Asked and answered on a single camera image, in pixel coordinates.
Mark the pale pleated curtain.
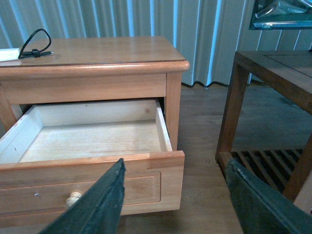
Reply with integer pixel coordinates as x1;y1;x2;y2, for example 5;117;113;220
0;0;312;86

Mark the round drawer knob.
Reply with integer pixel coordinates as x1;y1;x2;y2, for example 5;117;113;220
65;192;82;208

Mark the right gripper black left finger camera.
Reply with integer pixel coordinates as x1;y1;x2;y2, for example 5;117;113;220
40;158;126;234

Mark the wooden drawer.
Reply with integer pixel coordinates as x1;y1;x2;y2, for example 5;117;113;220
0;99;185;228

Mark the light wooden nightstand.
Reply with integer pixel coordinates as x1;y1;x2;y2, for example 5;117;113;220
0;37;189;150

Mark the white charger adapter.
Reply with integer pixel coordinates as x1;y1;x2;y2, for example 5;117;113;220
0;48;20;62

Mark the dark wooden side table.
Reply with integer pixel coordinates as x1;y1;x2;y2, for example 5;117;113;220
215;51;312;214

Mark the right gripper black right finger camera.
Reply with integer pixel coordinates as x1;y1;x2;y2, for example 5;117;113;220
225;159;312;234

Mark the black charger cable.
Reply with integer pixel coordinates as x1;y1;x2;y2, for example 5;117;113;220
18;28;55;60

